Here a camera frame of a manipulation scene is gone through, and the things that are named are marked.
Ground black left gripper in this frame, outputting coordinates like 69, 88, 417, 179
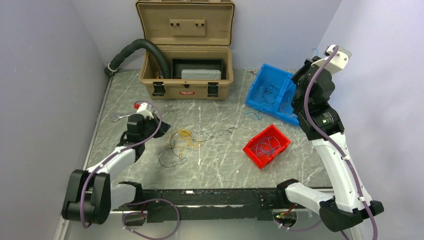
140, 113, 171, 142

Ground blue yellow black cables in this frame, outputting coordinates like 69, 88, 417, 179
157, 110, 263, 168

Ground black cable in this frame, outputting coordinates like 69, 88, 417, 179
258, 82, 281, 109

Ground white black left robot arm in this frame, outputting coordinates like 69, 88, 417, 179
61, 113, 171, 228

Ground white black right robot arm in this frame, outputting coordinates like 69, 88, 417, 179
275, 56, 384, 237

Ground black left toolbox latch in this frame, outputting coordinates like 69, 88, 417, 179
152, 82, 166, 97

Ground black toolbox latch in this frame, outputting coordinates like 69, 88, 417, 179
152, 82, 166, 97
207, 82, 219, 98

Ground blue divided plastic bin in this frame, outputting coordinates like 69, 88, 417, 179
244, 63, 299, 127

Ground silver combination wrench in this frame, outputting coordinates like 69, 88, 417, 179
109, 112, 132, 122

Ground grey case in toolbox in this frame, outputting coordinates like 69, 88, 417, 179
181, 69, 222, 80

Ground small red screwdriver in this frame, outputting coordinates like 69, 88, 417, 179
244, 68, 258, 75

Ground black right toolbox latch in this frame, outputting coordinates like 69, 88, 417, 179
207, 82, 219, 98

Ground black tray in toolbox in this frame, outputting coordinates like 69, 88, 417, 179
171, 58, 226, 79

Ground red plastic bin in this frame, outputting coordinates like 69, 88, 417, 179
243, 124, 291, 169

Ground tan plastic toolbox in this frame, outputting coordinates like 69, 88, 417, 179
135, 0, 236, 100

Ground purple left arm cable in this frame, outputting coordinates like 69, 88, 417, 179
79, 100, 181, 240

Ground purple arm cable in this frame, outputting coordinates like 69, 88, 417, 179
79, 100, 181, 240
273, 44, 379, 240

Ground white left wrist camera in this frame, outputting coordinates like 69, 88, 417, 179
133, 102, 154, 119

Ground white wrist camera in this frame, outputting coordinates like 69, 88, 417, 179
324, 46, 352, 75
133, 102, 154, 119

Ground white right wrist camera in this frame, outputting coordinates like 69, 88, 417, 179
324, 46, 352, 75

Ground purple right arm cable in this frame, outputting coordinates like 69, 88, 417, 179
273, 44, 379, 240

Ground black corrugated hose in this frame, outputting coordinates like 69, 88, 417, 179
104, 38, 172, 80

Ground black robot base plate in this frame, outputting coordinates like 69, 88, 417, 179
113, 188, 302, 223

